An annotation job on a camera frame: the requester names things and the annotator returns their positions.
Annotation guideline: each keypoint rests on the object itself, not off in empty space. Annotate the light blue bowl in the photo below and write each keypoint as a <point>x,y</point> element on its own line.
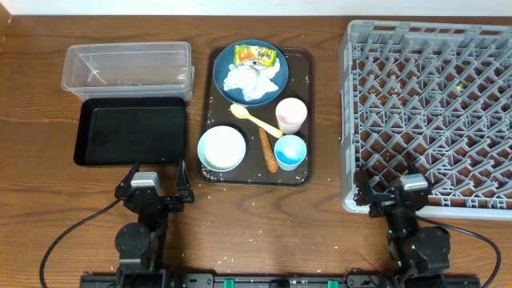
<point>202,154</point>

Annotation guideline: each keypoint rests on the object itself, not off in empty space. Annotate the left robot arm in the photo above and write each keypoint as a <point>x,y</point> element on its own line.
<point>141,244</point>

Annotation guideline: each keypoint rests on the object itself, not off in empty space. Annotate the yellow green snack wrapper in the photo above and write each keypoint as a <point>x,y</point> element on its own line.
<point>254,56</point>

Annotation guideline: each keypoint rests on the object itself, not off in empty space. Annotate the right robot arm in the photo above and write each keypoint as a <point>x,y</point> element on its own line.
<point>419,251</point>

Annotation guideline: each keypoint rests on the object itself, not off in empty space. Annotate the pink plastic cup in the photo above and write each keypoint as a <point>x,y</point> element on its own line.
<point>290,114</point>

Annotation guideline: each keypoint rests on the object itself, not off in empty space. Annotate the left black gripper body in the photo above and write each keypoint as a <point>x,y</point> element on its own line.
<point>158,198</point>

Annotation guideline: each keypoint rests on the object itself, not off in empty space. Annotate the dark brown serving tray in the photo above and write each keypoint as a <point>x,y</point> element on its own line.
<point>252,170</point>

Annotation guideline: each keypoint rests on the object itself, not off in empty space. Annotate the grey dishwasher rack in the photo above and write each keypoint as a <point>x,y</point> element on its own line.
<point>436,94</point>

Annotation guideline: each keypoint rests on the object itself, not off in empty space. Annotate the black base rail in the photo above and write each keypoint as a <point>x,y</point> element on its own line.
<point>349,280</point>

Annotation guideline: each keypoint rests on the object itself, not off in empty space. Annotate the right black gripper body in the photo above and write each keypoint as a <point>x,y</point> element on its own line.
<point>389,198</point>

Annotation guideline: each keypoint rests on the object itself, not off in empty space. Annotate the clear plastic waste bin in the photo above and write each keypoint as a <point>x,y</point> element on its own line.
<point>133,69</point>

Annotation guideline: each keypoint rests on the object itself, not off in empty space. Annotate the black rectangular tray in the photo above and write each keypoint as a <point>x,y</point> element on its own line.
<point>125,131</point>

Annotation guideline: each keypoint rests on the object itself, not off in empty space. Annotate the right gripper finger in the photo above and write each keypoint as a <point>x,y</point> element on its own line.
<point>412,168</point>
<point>364,187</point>

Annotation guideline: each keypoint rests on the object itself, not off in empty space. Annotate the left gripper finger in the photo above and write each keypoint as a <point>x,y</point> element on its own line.
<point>182,182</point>
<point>126,182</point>

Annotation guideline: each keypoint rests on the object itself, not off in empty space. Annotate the light blue plastic cup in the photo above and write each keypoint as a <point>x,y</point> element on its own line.
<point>290,151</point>

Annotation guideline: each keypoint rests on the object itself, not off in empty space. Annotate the yellow plastic spoon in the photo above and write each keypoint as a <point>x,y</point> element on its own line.
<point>241,112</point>

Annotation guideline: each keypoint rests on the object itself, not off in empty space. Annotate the white rice pile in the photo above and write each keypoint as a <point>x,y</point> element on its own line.
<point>222,147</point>

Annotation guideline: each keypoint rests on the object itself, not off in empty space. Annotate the white tissue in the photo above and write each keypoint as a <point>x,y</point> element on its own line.
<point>253,81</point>

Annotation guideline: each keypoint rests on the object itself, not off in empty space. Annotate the dark blue plate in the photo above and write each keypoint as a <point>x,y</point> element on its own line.
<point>221,70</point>

